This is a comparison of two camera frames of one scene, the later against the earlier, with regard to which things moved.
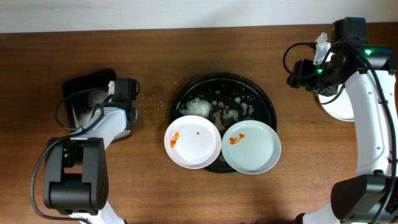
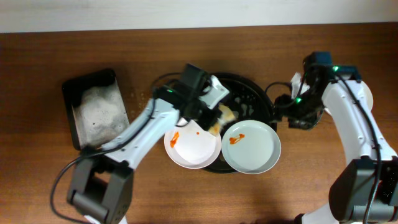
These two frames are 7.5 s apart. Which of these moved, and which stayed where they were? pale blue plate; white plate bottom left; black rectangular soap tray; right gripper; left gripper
Moved: left gripper; right gripper
Stayed: black rectangular soap tray; pale blue plate; white plate bottom left
